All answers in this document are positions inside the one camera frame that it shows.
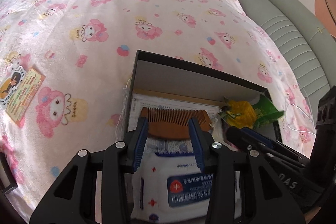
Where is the illustrated cartoon card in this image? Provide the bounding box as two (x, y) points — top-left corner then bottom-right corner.
(0, 65), (46, 128)

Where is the white charging cable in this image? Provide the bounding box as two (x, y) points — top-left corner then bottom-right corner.
(285, 103), (317, 133)

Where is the pink printed blanket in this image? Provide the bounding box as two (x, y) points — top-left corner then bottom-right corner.
(0, 0), (318, 214)

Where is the round peach wall panel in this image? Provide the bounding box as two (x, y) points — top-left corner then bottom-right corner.
(315, 0), (336, 38)

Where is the grey padded headboard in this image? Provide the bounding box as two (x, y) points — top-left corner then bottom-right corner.
(235, 0), (336, 109)

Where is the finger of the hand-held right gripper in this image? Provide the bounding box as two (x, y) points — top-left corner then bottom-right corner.
(226, 127), (305, 175)
(241, 127), (307, 166)

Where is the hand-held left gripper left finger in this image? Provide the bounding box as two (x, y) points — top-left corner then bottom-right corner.
(29, 117), (150, 224)

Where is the blue white printed packet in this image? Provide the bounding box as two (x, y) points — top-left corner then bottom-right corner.
(147, 136), (196, 155)

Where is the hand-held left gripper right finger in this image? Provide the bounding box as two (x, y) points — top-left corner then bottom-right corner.
(188, 117), (307, 224)

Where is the yellow crumpled wrapper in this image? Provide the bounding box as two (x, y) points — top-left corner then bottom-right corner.
(220, 100), (256, 130)

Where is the black cardboard box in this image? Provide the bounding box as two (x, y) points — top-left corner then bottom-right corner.
(123, 50), (284, 222)

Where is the green snack bag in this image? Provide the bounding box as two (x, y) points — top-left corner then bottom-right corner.
(249, 95), (285, 130)

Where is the white printed paper sheet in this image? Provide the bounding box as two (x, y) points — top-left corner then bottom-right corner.
(130, 93), (221, 135)

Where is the white wet wipes pack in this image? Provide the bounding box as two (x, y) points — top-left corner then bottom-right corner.
(130, 151), (240, 224)

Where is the wooden comb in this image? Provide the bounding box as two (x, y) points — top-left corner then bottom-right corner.
(140, 107), (214, 139)

